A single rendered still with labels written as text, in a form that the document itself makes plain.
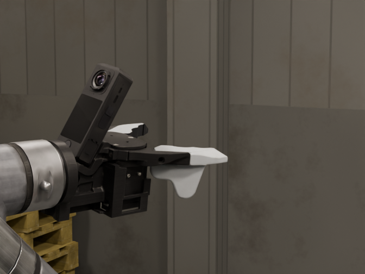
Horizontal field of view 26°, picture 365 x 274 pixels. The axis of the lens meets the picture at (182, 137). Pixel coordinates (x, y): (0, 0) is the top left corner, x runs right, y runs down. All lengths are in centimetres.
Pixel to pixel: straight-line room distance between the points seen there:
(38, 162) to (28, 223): 358
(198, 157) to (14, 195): 22
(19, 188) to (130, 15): 396
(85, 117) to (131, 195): 11
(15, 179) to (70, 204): 9
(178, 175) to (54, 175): 16
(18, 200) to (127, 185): 15
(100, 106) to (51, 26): 418
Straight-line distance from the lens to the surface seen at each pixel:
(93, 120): 87
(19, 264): 68
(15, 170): 81
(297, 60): 431
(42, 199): 83
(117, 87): 87
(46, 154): 83
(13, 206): 82
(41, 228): 455
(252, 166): 445
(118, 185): 89
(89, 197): 89
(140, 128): 102
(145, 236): 484
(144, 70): 469
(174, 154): 89
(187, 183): 92
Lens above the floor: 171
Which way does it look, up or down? 8 degrees down
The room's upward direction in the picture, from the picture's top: straight up
